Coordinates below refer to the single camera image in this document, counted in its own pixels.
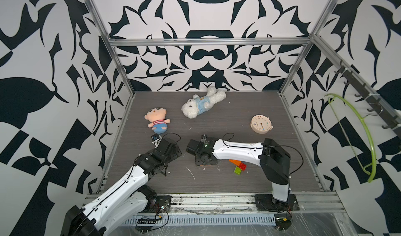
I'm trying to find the white teddy bear blue shirt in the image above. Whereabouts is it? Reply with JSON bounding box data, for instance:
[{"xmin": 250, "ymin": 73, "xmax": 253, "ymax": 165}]
[{"xmin": 181, "ymin": 86, "xmax": 226, "ymax": 119}]

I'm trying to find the red 2x2 lego brick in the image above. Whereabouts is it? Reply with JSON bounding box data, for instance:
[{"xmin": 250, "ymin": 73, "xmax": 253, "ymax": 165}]
[{"xmin": 239, "ymin": 163, "xmax": 246, "ymax": 171}]

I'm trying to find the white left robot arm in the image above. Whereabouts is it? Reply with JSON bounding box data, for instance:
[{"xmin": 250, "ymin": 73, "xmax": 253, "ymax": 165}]
[{"xmin": 61, "ymin": 138, "xmax": 182, "ymax": 236}]

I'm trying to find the black wall hook rack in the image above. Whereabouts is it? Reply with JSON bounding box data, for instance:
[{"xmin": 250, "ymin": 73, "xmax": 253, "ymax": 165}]
[{"xmin": 336, "ymin": 60, "xmax": 401, "ymax": 137}]

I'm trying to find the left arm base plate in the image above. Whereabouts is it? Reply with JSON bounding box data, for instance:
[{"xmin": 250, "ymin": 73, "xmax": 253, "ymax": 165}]
[{"xmin": 141, "ymin": 195, "xmax": 172, "ymax": 214}]

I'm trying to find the plush doll striped shirt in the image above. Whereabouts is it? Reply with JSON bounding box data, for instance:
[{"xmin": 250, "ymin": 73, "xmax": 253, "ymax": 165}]
[{"xmin": 144, "ymin": 108, "xmax": 171, "ymax": 135}]

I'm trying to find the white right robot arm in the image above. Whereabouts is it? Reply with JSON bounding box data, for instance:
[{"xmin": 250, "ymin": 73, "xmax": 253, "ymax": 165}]
[{"xmin": 186, "ymin": 135, "xmax": 291, "ymax": 203}]

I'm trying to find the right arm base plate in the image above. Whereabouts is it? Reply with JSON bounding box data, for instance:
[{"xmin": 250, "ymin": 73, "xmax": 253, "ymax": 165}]
[{"xmin": 254, "ymin": 194, "xmax": 300, "ymax": 213}]

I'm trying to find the lime green 2x2 lego brick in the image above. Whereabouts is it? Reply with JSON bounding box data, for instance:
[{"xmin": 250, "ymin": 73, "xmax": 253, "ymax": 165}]
[{"xmin": 234, "ymin": 167, "xmax": 242, "ymax": 175}]

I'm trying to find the pink round toy clock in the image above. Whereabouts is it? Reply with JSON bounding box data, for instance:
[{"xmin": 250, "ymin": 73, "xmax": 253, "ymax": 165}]
[{"xmin": 250, "ymin": 114, "xmax": 273, "ymax": 134}]

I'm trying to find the white slotted cable duct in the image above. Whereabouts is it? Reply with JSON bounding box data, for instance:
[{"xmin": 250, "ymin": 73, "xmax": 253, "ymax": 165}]
[{"xmin": 122, "ymin": 214, "xmax": 276, "ymax": 227}]

